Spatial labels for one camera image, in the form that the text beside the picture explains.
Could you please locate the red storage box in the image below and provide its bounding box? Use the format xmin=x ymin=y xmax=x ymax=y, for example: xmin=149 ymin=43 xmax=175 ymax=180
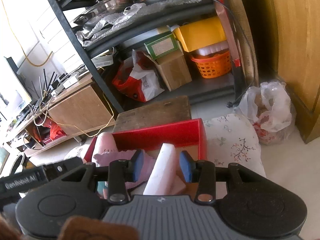
xmin=83 ymin=119 xmax=207 ymax=165

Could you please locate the brown furry sleeve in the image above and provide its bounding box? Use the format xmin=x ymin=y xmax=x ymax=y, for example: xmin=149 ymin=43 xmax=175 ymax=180
xmin=1 ymin=216 xmax=139 ymax=239

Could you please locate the wooden TV cabinet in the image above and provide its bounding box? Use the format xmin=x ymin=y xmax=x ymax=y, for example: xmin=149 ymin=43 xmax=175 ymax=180
xmin=4 ymin=74 xmax=117 ymax=157

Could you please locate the red bag under cabinet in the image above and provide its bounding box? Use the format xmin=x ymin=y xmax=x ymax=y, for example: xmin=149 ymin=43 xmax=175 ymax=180
xmin=33 ymin=119 xmax=66 ymax=144

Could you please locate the white plastic bag with items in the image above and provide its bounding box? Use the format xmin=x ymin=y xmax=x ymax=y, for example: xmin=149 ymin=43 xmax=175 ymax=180
xmin=235 ymin=80 xmax=296 ymax=145

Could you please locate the red and white plastic bag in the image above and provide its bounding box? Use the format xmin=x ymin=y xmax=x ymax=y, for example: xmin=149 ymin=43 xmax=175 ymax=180
xmin=112 ymin=50 xmax=164 ymax=102

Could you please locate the orange plastic basket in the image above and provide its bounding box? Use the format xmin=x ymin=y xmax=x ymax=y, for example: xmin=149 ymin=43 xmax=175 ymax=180
xmin=189 ymin=50 xmax=232 ymax=79

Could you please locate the black wifi router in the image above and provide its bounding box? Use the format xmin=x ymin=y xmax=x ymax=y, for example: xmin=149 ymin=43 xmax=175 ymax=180
xmin=29 ymin=69 xmax=70 ymax=99

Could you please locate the brown cardboard box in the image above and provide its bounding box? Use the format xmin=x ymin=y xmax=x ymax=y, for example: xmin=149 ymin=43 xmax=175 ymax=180
xmin=147 ymin=50 xmax=192 ymax=91

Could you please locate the television screen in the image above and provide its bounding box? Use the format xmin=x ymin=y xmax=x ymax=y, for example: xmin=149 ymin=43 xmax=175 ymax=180
xmin=1 ymin=56 xmax=32 ymax=121

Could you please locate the green framed box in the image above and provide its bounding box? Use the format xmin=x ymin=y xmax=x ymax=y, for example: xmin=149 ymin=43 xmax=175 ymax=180
xmin=144 ymin=34 xmax=179 ymax=60

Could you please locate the yellow box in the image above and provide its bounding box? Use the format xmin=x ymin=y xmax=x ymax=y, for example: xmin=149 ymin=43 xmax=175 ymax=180
xmin=173 ymin=16 xmax=227 ymax=52

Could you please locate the bubble wrap sheet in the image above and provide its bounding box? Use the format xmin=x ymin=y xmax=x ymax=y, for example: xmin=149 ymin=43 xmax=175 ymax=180
xmin=75 ymin=0 xmax=201 ymax=47

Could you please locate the steel pot with glass lid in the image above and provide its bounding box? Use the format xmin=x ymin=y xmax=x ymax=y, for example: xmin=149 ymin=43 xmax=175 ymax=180
xmin=73 ymin=0 xmax=135 ymax=30

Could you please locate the black metal shelving rack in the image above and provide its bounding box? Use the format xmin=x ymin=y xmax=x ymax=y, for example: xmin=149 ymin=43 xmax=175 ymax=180
xmin=47 ymin=0 xmax=246 ymax=113

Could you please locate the wooden wardrobe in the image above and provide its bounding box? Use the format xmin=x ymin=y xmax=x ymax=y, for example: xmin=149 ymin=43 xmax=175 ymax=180
xmin=235 ymin=0 xmax=320 ymax=144

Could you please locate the black power cable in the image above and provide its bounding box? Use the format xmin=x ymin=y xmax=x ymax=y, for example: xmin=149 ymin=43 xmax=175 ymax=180
xmin=206 ymin=0 xmax=257 ymax=108

